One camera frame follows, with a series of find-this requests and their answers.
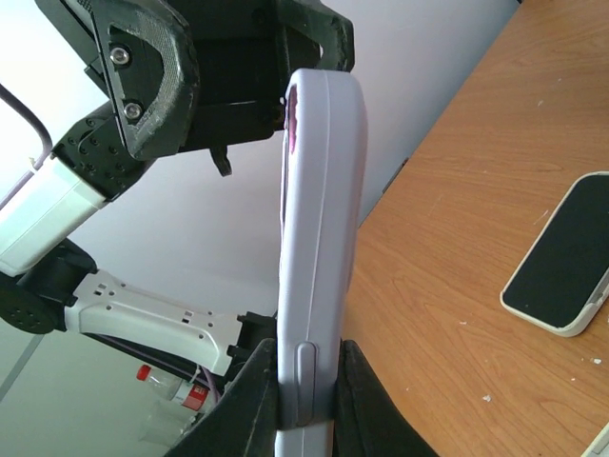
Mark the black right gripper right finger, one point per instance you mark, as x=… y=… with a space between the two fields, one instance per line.
x=367 y=422

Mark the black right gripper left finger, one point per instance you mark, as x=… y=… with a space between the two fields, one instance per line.
x=245 y=421

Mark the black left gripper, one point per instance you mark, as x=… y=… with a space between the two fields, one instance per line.
x=186 y=75

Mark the lavender phone case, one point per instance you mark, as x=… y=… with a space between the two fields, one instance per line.
x=318 y=241

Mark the white-edged black phone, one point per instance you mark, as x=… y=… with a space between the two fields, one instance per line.
x=559 y=252

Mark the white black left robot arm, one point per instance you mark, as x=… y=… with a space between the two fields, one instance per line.
x=49 y=284

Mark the clear plastic bottle red cap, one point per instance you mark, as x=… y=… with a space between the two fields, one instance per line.
x=174 y=389

